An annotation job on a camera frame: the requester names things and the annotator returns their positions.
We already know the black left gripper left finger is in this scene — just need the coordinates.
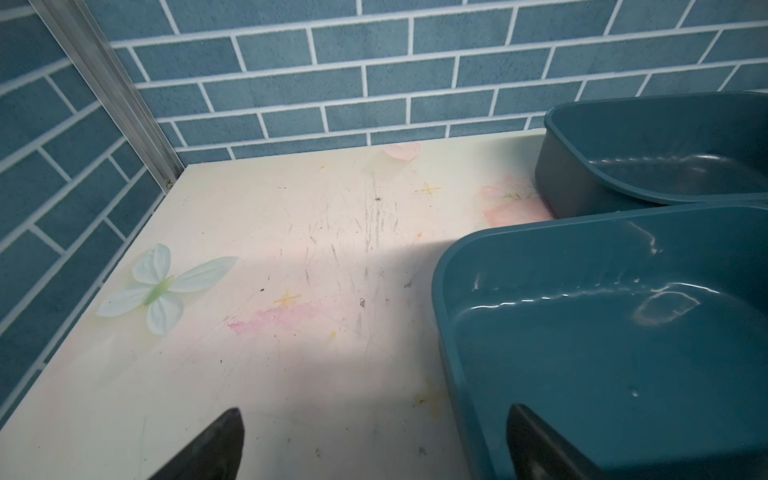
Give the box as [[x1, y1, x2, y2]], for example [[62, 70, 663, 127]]
[[151, 407, 245, 480]]

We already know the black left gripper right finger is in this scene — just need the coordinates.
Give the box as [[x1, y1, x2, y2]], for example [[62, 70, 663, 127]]
[[506, 404, 608, 480]]

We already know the near teal plastic bin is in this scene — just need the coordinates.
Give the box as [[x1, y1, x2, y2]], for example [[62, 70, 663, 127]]
[[432, 202, 767, 479]]

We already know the teal plastic bin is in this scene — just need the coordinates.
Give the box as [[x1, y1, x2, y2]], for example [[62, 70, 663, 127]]
[[535, 92, 767, 218], [432, 202, 767, 479]]

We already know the far teal plastic bin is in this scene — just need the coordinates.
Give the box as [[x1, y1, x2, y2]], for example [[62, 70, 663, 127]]
[[535, 92, 767, 218]]

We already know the aluminium corner post left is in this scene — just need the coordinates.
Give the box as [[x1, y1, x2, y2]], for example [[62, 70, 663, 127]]
[[30, 0, 184, 193]]

